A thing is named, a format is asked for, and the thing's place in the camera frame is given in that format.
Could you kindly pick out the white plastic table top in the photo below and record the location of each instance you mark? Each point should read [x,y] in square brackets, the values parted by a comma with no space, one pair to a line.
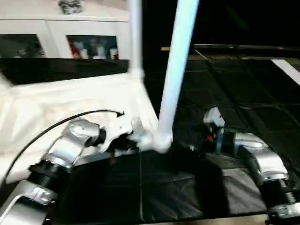
[56,98]

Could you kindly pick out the white plastic table leg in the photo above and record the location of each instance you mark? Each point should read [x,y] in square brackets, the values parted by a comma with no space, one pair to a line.
[176,61]
[136,37]

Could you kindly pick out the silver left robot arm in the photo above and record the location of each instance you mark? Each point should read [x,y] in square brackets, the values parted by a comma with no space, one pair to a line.
[70,140]

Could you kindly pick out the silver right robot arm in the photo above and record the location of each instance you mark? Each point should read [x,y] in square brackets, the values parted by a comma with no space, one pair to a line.
[262,159]

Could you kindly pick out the white flat strip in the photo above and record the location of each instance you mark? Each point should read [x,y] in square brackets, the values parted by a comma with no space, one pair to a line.
[287,70]

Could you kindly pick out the small tan box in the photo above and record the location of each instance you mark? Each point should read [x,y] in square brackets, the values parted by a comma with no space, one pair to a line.
[165,48]

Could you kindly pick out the white glass-door cabinet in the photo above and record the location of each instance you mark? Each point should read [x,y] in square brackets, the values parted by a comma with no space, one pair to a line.
[51,26]

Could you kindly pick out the grey crumpled object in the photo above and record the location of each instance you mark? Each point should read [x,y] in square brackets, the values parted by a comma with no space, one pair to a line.
[70,5]

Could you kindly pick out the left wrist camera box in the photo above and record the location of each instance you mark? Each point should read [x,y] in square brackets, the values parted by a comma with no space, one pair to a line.
[119,126]

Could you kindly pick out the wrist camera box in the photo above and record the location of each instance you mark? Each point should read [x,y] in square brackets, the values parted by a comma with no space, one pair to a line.
[214,118]
[119,126]

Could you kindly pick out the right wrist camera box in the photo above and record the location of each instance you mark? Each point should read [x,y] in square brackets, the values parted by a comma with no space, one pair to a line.
[214,118]

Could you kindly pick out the dark long rail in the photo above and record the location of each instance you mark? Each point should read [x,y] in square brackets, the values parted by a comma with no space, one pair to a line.
[243,47]

